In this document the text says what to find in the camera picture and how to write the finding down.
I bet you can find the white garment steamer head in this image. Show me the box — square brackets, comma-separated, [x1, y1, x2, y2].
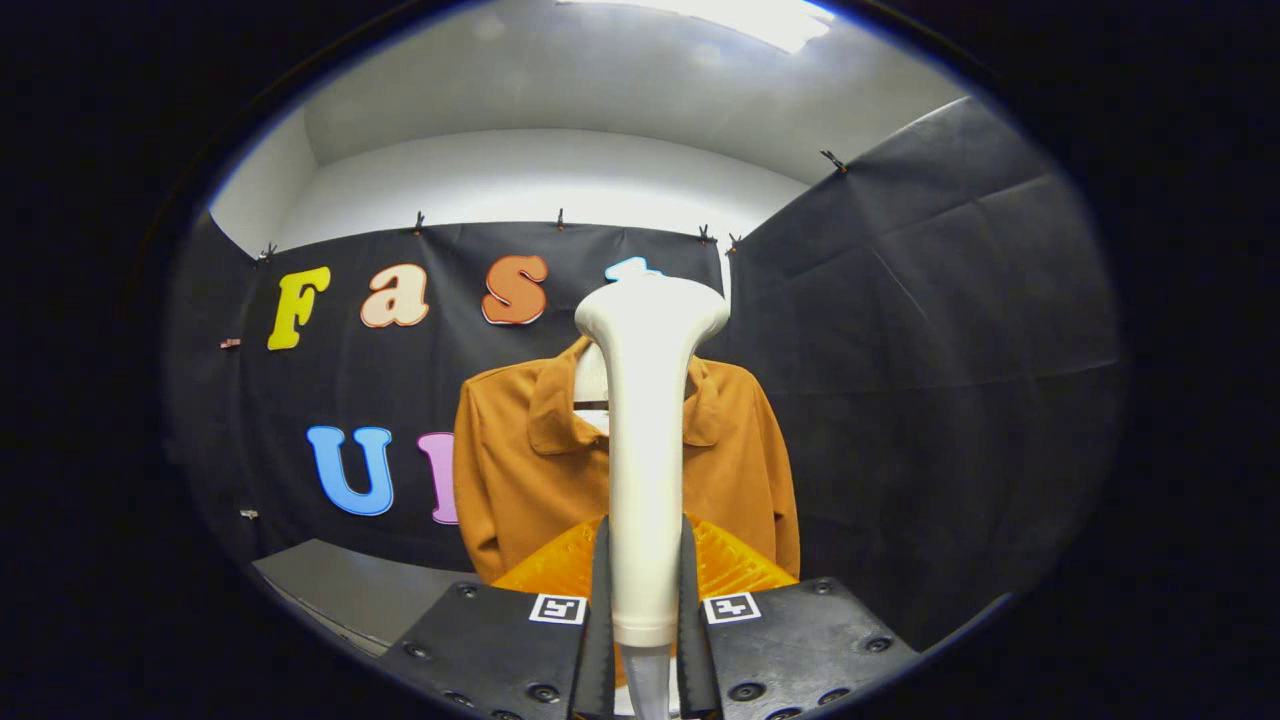
[574, 270, 731, 648]

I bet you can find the white steamer hose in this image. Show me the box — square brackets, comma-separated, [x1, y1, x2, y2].
[620, 643, 677, 720]

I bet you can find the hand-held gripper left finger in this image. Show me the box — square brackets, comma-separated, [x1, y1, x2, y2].
[375, 515, 616, 720]

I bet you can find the black backdrop cloth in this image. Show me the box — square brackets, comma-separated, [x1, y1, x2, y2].
[165, 97, 1126, 651]

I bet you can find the white mannequin torso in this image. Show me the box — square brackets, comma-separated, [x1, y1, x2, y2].
[573, 340, 612, 434]

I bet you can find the orange button-up shirt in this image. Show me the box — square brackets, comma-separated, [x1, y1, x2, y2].
[452, 335, 801, 591]

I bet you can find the row of black cloth clips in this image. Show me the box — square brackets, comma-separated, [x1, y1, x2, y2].
[255, 148, 849, 266]

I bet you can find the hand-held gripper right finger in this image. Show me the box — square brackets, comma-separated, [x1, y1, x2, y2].
[678, 512, 920, 720]

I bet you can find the long ceiling light panel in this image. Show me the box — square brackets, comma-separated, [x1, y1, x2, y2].
[560, 0, 836, 54]

